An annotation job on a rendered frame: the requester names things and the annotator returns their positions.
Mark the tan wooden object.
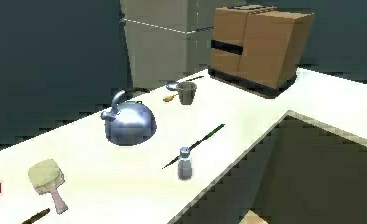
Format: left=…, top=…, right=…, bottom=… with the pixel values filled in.
left=238, top=209, right=269, bottom=224

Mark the white kitchen counter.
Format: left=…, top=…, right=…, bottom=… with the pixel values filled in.
left=0, top=67, right=367, bottom=224

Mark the silver kettle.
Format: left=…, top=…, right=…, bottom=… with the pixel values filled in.
left=100, top=88, right=158, bottom=147

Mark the grey cup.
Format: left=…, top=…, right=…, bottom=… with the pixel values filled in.
left=176, top=81, right=198, bottom=106

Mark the dark brown utensil handle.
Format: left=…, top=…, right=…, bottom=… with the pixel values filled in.
left=20, top=208, right=51, bottom=224

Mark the yellow-handled small utensil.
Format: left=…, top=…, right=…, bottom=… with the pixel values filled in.
left=162, top=93, right=179, bottom=103

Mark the green-handled thin knife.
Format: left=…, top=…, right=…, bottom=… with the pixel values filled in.
left=161, top=123, right=226, bottom=170

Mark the silver ladle black handle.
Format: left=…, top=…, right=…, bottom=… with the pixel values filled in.
left=165, top=75, right=205, bottom=92

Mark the grey refrigerator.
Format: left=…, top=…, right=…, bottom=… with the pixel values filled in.
left=119, top=0, right=249, bottom=90

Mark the brown box toaster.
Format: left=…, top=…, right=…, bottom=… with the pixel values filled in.
left=207, top=4, right=316, bottom=100

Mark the glass salt shaker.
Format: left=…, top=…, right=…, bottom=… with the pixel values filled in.
left=177, top=146, right=193, bottom=181

